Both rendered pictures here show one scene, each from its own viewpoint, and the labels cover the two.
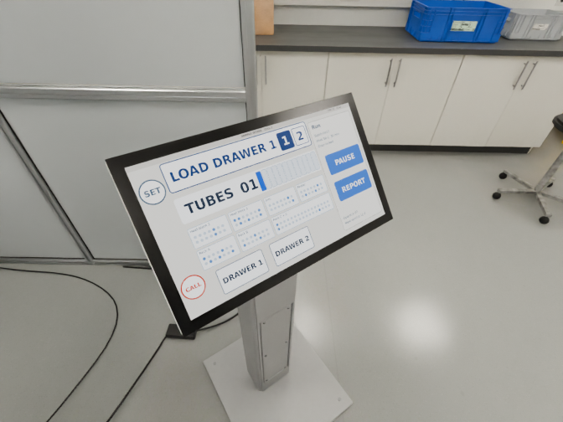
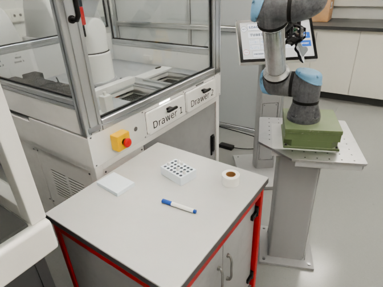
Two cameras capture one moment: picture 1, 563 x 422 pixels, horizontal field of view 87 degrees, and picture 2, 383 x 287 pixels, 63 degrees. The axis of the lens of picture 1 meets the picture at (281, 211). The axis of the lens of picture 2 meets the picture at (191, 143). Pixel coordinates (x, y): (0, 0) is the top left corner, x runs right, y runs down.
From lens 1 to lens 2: 181 cm
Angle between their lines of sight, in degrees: 30
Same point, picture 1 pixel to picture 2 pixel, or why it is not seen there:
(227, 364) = (243, 158)
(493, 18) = not seen: outside the picture
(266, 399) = (257, 171)
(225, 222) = (259, 40)
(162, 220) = (244, 35)
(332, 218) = (292, 50)
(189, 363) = (226, 156)
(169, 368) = not seen: hidden behind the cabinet
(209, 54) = not seen: hidden behind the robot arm
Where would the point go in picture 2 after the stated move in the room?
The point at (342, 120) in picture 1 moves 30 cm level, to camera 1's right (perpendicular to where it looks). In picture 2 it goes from (305, 24) to (353, 25)
